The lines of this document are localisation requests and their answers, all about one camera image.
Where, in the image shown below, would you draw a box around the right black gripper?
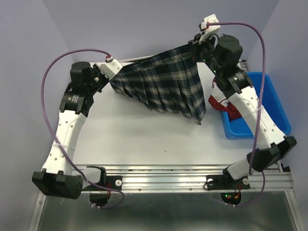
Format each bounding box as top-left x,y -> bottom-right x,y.
191,30 -> 224,76

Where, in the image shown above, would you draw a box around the blue plastic bin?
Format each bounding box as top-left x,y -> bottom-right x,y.
220,72 -> 291,140

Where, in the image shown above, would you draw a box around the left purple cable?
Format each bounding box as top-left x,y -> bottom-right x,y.
41,48 -> 125,209

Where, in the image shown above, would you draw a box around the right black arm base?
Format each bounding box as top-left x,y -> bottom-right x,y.
203,175 -> 250,205

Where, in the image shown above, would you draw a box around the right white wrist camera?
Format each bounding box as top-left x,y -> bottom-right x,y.
198,14 -> 221,43

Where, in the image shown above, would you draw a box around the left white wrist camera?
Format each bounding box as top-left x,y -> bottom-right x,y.
99,59 -> 123,80

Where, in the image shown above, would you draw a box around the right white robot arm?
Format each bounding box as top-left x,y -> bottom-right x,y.
189,33 -> 297,188

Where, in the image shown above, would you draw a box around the red polka dot skirt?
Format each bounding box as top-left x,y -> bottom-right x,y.
208,78 -> 242,121

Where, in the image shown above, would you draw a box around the navy plaid pleated skirt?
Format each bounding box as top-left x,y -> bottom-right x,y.
110,45 -> 206,125

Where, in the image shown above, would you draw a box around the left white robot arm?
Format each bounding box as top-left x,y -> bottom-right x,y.
32,60 -> 122,199

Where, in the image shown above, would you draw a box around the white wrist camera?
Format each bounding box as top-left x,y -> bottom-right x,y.
99,59 -> 123,80
198,14 -> 221,43

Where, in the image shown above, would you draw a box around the aluminium rail frame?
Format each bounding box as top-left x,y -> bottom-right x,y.
29,164 -> 304,231

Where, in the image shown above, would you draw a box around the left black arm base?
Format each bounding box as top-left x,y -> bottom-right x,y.
82,175 -> 125,210

